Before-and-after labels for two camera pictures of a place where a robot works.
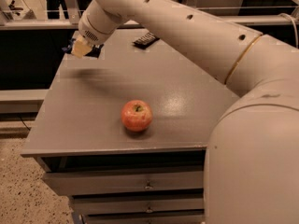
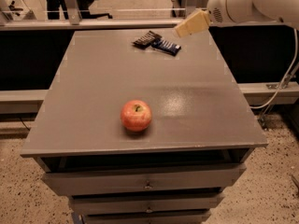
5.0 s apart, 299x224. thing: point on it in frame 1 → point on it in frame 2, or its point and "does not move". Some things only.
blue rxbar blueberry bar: x=94 y=51 → x=165 y=47
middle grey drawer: x=113 y=203 does not move
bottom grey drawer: x=144 y=218 does not move
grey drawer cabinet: x=125 y=133 does not move
